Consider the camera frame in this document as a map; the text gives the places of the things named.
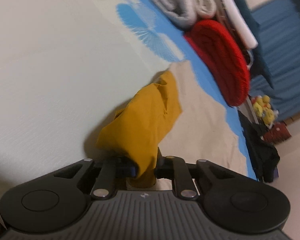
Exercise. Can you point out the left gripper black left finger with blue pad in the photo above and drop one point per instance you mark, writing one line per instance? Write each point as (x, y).
(105, 178)

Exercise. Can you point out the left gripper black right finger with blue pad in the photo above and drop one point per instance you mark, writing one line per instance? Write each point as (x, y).
(188, 180)

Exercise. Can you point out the beige and mustard garment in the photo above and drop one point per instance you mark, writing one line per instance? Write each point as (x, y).
(172, 116)

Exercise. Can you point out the black clothes pile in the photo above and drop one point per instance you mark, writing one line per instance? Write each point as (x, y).
(263, 155)

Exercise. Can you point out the yellow plush toys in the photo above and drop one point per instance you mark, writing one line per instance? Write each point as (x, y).
(263, 110)

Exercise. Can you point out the dark red plush toy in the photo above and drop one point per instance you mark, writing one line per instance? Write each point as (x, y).
(277, 134)

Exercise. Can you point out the red knitted blanket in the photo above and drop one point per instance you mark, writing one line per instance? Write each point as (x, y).
(217, 49)

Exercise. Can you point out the blue white patterned bedsheet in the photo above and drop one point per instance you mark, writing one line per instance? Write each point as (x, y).
(66, 66)

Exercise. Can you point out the white rolled bolster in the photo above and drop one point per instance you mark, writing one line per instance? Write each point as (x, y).
(244, 32)

